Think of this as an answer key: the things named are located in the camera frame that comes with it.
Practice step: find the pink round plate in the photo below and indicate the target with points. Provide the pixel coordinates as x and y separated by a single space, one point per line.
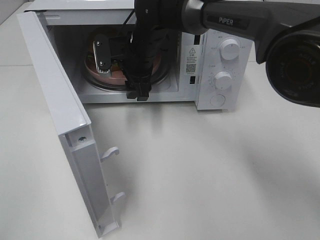
161 55

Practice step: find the lower white timer knob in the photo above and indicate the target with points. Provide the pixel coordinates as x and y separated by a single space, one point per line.
222 80

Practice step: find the glass microwave turntable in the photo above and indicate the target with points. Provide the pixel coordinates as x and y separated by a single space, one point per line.
116 82

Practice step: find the upper white power knob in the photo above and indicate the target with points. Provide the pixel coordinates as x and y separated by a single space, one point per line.
229 48

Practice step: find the burger with sesame bun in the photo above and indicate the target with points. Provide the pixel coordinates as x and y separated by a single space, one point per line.
109 31

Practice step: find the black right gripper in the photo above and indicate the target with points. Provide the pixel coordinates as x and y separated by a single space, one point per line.
134 56

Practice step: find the round white door button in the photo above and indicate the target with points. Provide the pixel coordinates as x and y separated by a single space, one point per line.
218 100

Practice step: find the white microwave oven body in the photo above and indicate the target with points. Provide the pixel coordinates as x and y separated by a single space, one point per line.
63 37

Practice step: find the white microwave door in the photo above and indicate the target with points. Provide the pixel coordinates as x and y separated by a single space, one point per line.
72 124

